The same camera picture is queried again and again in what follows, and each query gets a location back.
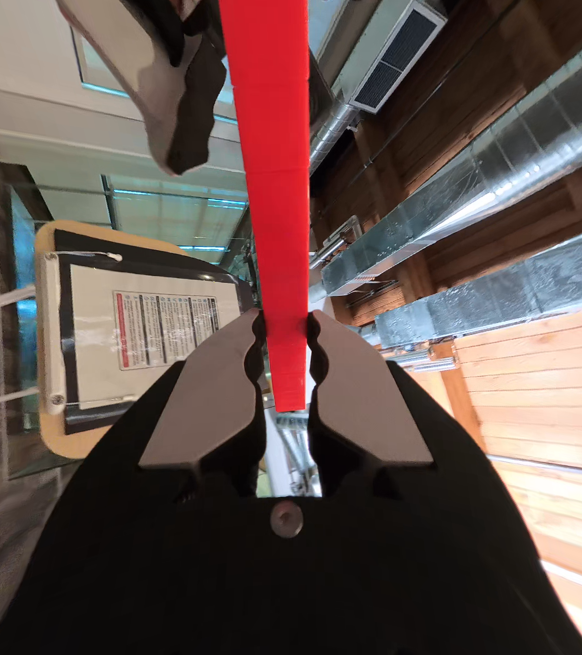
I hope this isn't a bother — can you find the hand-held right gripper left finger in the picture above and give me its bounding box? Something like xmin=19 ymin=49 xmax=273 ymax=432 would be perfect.
xmin=138 ymin=308 xmax=271 ymax=494

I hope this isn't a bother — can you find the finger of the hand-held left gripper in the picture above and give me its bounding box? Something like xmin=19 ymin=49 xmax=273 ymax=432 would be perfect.
xmin=56 ymin=0 xmax=228 ymax=176

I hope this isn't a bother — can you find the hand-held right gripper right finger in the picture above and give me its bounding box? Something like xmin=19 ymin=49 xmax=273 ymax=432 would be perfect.
xmin=306 ymin=309 xmax=434 ymax=496

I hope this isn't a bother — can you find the red linking cubes block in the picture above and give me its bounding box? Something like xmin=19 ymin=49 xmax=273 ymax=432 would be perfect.
xmin=218 ymin=0 xmax=313 ymax=413

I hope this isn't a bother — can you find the printed instruction label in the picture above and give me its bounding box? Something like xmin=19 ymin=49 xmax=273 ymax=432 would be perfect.
xmin=112 ymin=290 xmax=219 ymax=370

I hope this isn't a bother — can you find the white laminated sheet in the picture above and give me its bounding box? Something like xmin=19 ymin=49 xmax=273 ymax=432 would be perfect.
xmin=70 ymin=263 xmax=244 ymax=410

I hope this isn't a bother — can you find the round-cornered wooden board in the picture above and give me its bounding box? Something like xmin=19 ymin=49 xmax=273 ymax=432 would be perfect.
xmin=34 ymin=220 xmax=205 ymax=460

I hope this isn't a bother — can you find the black mat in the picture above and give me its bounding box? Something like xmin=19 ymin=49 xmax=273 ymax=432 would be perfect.
xmin=55 ymin=229 xmax=258 ymax=437

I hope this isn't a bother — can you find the white plastic tube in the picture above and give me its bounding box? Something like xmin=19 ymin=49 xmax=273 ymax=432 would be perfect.
xmin=43 ymin=250 xmax=66 ymax=416

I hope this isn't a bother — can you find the metal pipe fitting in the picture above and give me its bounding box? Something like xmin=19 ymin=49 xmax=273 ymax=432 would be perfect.
xmin=310 ymin=216 xmax=364 ymax=269

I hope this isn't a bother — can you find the white rod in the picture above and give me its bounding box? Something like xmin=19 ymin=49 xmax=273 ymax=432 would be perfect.
xmin=0 ymin=286 xmax=39 ymax=316
xmin=0 ymin=386 xmax=41 ymax=409

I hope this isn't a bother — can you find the ceiling air vent unit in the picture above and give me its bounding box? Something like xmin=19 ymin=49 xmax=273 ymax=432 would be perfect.
xmin=316 ymin=0 xmax=448 ymax=114

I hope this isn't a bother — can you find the rectangular foil-wrapped duct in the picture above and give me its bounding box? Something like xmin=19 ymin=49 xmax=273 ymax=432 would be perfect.
xmin=373 ymin=225 xmax=582 ymax=349

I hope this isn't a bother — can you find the round silver duct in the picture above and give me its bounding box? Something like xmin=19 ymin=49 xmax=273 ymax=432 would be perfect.
xmin=309 ymin=94 xmax=361 ymax=170

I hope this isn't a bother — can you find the large foil-wrapped duct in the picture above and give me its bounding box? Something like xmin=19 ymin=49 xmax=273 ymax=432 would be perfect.
xmin=322 ymin=36 xmax=582 ymax=297

